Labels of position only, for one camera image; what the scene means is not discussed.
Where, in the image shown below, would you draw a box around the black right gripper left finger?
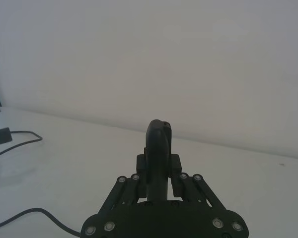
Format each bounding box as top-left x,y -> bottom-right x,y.
98,119 -> 170,216

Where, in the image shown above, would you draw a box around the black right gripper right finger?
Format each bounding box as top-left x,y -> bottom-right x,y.
163,120 -> 228,213

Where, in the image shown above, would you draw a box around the white table cloth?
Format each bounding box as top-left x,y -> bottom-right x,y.
0,106 -> 298,238

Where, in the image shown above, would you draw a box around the black power plug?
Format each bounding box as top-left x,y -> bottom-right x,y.
0,127 -> 12,147

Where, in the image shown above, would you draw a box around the thin black plug cable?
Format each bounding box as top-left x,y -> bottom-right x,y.
0,130 -> 43,161

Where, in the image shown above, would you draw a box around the thick black cable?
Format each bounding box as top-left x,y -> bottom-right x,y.
0,207 -> 83,236

